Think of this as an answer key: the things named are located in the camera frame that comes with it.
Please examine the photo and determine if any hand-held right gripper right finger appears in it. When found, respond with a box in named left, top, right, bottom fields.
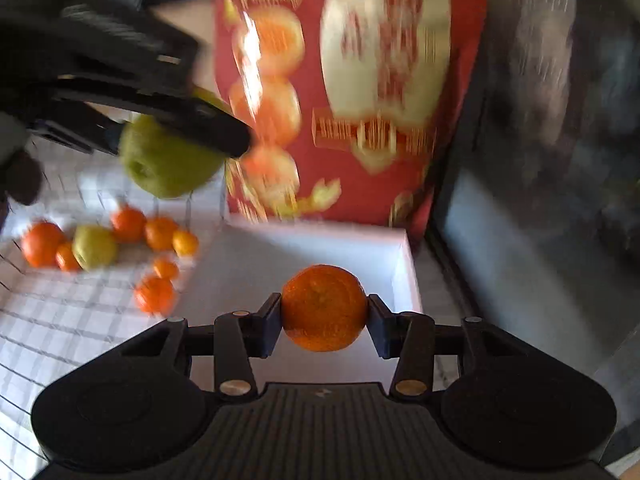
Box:
left=367, top=294, right=521, bottom=398

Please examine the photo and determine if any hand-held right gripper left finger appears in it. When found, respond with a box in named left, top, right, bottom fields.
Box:
left=122, top=292, right=283, bottom=402

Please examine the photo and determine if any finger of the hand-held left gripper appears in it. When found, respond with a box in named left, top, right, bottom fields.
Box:
left=27, top=119, right=126, bottom=156
left=54, top=76, right=252, bottom=157

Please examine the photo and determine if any whole orange fruit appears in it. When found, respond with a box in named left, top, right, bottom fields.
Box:
left=281, top=264, right=370, bottom=352

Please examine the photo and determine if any green apple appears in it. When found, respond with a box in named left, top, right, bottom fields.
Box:
left=72, top=225, right=118, bottom=271
left=120, top=87, right=233, bottom=200

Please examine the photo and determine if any cardboard box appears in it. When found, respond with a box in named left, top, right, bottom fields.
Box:
left=175, top=217, right=426, bottom=391

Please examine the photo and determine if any red printed box lid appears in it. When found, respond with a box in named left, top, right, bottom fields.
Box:
left=212, top=0, right=488, bottom=233

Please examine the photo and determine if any person's left hand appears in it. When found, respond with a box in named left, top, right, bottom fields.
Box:
left=0, top=150, right=45, bottom=208

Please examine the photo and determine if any cluster of oranges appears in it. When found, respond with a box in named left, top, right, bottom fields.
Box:
left=21, top=206, right=200, bottom=315

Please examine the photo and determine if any black monitor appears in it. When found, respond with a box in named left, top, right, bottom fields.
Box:
left=424, top=0, right=640, bottom=391

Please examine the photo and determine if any white checked cloth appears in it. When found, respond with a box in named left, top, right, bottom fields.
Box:
left=0, top=135, right=231, bottom=480

